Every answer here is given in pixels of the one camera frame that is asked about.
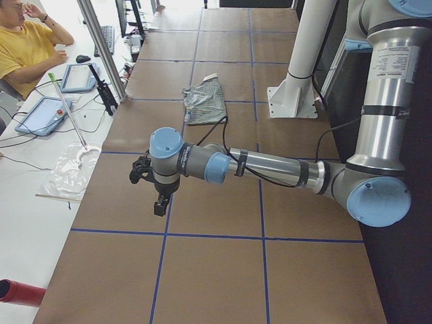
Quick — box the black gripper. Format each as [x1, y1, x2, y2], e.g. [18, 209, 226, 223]
[153, 182, 179, 216]

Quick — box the striped polo shirt white collar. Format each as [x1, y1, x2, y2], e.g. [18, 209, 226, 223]
[182, 73, 227, 126]

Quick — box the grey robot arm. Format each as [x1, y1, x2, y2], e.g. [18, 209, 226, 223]
[146, 1, 431, 227]

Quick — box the clear plastic bag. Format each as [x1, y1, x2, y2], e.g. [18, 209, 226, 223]
[36, 143, 101, 202]

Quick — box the black clamp stand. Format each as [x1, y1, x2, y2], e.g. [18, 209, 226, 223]
[88, 64, 118, 116]

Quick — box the blue teach pendant near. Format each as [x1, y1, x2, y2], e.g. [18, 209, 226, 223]
[14, 97, 68, 136]

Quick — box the blue teach pendant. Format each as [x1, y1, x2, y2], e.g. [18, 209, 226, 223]
[14, 97, 68, 136]
[60, 63, 100, 93]

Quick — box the blue teach pendant far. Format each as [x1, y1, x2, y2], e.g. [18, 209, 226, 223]
[60, 63, 100, 93]

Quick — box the black computer mouse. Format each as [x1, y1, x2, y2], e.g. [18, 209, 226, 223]
[76, 55, 91, 64]

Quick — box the red cylinder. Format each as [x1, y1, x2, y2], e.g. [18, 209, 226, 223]
[1, 279, 46, 307]

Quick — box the black keyboard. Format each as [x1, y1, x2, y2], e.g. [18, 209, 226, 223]
[100, 26, 115, 55]

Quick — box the person in yellow shirt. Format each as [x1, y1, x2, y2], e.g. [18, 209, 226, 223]
[1, 1, 74, 98]

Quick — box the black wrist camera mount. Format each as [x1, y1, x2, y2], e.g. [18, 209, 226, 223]
[129, 150, 154, 184]

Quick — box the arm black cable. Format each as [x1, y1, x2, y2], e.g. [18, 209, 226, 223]
[195, 116, 364, 188]

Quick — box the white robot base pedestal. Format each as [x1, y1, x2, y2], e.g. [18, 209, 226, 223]
[267, 0, 337, 119]

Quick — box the aluminium frame post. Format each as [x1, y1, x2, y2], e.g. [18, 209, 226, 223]
[77, 0, 127, 102]

